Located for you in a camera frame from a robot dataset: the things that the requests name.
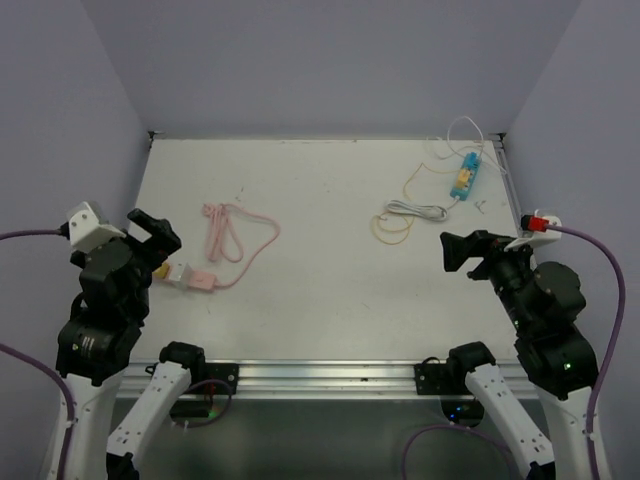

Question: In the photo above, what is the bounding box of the pink power cord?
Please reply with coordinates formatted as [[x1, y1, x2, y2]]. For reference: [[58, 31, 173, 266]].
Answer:
[[200, 201, 281, 290]]

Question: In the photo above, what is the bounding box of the yellow USB charger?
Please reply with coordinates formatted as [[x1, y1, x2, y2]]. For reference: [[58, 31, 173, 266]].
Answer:
[[153, 263, 170, 279]]

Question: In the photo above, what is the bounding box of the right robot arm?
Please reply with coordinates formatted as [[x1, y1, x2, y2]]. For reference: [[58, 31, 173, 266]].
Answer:
[[440, 224, 612, 479]]

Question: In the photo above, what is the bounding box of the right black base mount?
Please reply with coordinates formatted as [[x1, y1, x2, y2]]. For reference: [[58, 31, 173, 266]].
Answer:
[[413, 357, 470, 396]]

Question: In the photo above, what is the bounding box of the white power cord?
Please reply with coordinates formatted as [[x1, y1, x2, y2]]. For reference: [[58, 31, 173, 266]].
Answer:
[[384, 196, 461, 222]]

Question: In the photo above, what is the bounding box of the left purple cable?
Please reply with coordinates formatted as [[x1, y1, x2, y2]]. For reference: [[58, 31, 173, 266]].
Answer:
[[0, 227, 81, 480]]

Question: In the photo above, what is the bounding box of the aluminium front rail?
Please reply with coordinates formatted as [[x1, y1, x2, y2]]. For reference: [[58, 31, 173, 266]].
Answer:
[[119, 358, 541, 401]]

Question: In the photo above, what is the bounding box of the purple cable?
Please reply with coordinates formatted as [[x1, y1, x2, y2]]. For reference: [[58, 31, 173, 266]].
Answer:
[[402, 224, 627, 480], [0, 227, 81, 480]]

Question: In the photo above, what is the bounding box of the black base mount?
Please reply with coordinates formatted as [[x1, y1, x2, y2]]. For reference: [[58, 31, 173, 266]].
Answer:
[[413, 357, 470, 396], [184, 362, 240, 397]]

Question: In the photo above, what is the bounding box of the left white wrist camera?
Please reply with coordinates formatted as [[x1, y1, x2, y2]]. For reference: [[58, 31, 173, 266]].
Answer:
[[61, 201, 126, 253]]

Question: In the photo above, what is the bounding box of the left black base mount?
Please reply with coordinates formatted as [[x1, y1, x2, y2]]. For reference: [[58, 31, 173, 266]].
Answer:
[[184, 362, 240, 397]]

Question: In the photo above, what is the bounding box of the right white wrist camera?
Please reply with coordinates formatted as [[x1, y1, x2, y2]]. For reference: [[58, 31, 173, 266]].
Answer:
[[504, 210, 562, 251]]

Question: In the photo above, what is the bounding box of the blue power strip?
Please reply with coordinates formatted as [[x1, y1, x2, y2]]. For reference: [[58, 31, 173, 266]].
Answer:
[[450, 152, 482, 201]]

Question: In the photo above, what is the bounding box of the thin white cable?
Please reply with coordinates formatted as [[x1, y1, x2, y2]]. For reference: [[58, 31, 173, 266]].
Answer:
[[424, 115, 509, 177]]

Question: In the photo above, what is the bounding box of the white Honor charger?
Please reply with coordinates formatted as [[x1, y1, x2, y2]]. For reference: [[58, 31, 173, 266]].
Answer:
[[167, 263, 193, 289]]

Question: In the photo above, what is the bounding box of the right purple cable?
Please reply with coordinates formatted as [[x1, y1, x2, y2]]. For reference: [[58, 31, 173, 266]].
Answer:
[[402, 224, 627, 480]]

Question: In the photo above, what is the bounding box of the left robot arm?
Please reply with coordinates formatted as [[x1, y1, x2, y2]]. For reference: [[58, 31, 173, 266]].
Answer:
[[45, 202, 208, 479]]

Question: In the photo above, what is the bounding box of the pink power strip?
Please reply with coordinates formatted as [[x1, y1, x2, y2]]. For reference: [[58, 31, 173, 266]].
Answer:
[[184, 271, 216, 292]]

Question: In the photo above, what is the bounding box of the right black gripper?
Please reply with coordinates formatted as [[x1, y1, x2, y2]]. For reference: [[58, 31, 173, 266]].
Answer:
[[439, 226, 542, 330]]

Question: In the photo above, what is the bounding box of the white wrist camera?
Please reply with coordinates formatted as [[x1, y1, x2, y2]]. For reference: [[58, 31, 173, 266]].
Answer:
[[504, 210, 562, 251], [61, 201, 126, 253]]

